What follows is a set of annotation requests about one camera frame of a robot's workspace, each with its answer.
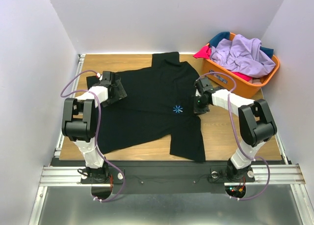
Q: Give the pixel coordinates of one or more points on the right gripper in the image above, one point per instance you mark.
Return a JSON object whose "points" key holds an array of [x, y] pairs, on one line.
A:
{"points": [[199, 109]]}

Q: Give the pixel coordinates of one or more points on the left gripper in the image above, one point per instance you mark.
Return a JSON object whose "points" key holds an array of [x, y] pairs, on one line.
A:
{"points": [[120, 94]]}

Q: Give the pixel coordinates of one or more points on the black t shirt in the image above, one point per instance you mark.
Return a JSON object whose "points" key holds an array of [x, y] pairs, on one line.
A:
{"points": [[159, 102]]}

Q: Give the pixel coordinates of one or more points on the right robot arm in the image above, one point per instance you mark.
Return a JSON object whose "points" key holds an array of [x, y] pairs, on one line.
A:
{"points": [[256, 123]]}

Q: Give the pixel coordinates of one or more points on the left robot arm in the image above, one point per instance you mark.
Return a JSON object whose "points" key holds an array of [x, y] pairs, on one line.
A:
{"points": [[81, 123]]}

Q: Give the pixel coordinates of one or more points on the pink t shirt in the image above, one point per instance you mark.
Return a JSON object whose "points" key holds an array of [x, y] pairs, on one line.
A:
{"points": [[204, 52]]}

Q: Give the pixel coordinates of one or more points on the orange laundry basket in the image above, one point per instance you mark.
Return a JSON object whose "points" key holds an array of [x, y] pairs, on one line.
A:
{"points": [[243, 85]]}

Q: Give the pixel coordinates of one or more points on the lavender t shirt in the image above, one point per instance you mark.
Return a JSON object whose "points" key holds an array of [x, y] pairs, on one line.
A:
{"points": [[242, 55]]}

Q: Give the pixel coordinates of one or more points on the dark blue t shirt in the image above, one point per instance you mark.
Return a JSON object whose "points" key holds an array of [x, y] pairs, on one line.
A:
{"points": [[220, 36]]}

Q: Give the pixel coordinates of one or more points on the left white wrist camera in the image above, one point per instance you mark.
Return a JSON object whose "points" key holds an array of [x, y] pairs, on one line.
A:
{"points": [[99, 76]]}

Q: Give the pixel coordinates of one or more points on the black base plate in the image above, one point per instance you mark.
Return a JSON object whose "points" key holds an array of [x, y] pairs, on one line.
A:
{"points": [[181, 187]]}

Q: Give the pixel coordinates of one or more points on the right side aluminium rail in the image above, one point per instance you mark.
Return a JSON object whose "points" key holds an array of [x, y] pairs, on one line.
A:
{"points": [[274, 151]]}

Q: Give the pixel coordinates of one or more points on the aluminium frame rail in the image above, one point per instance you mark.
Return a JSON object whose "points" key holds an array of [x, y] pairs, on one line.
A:
{"points": [[256, 174]]}

